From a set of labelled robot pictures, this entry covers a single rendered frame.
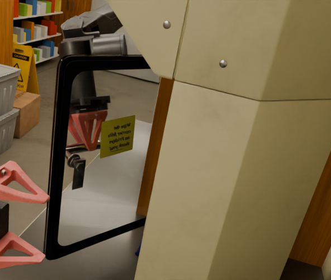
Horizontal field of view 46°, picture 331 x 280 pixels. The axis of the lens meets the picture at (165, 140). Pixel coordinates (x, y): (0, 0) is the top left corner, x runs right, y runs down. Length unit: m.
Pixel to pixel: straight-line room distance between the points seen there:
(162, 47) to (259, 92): 0.13
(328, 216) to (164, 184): 0.54
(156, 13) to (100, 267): 0.57
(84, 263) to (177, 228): 0.35
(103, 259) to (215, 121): 0.49
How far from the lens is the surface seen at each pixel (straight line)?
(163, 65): 0.50
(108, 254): 0.91
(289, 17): 0.48
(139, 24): 0.50
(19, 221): 2.55
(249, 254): 0.67
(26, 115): 3.53
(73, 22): 0.82
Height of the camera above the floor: 1.54
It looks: 24 degrees down
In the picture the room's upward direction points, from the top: 12 degrees clockwise
